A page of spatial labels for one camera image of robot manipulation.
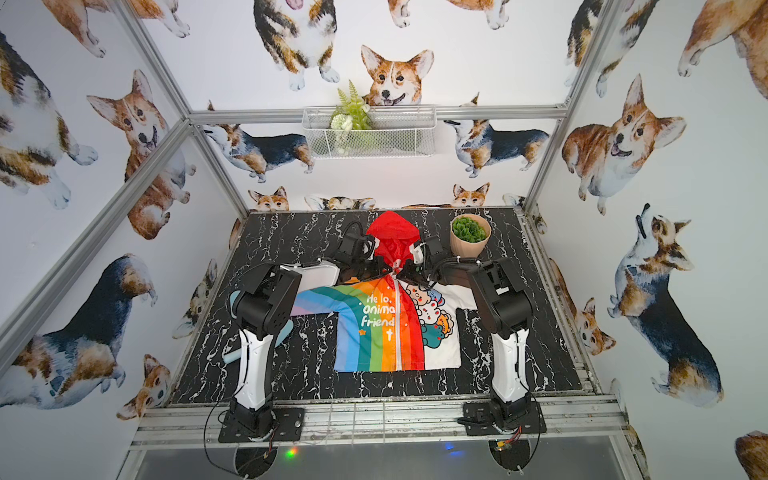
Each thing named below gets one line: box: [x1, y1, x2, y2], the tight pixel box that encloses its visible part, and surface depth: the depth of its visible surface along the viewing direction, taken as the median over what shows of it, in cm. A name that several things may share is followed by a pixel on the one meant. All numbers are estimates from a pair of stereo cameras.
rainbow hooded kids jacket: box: [291, 212, 478, 372], surface depth 92 cm
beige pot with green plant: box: [450, 214, 491, 258], surface depth 102 cm
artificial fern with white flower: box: [330, 79, 372, 155], surface depth 86 cm
